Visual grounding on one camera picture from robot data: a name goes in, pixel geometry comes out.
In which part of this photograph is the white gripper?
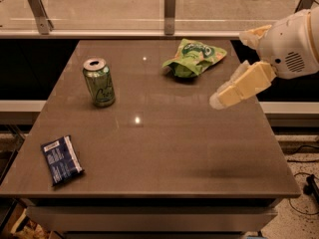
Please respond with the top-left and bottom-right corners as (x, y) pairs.
(209, 7), (319, 110)

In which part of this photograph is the green soda can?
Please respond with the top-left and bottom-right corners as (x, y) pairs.
(83, 58), (116, 108)

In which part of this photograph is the green chip bag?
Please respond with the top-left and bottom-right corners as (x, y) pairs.
(162, 39), (227, 78)

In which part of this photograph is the glass railing panel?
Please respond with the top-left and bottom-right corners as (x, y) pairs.
(0, 0), (299, 32)

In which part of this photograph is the blue snack packet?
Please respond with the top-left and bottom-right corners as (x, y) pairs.
(41, 135), (84, 186)

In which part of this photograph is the grey table drawer front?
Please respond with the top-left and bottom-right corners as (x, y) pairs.
(27, 206), (277, 232)

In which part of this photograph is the right metal railing bracket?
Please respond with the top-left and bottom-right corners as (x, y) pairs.
(295, 0), (315, 12)

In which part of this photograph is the metal railing bracket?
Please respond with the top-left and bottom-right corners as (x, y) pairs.
(27, 0), (54, 35)
(164, 0), (175, 35)
(295, 0), (315, 12)

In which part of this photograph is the middle metal railing bracket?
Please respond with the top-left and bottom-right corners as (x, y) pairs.
(164, 0), (175, 35)

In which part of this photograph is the black floor cable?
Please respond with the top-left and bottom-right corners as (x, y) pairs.
(286, 144), (319, 217)

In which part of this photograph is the left metal railing bracket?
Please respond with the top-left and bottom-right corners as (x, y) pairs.
(27, 0), (54, 35)

